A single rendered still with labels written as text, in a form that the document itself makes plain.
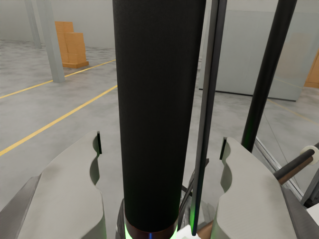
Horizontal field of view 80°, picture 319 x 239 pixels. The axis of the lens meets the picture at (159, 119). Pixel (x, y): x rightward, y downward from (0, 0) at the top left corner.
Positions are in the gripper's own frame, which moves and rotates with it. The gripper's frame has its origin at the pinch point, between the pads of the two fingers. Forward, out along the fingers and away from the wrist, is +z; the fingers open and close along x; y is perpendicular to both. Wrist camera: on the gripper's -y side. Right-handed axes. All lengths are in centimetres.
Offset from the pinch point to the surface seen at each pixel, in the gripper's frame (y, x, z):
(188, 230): 11.1, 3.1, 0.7
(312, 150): 10.1, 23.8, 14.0
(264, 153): 68, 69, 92
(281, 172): 10.0, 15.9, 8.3
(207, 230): 11.1, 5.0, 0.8
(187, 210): 54, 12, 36
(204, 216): 50, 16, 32
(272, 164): 67, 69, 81
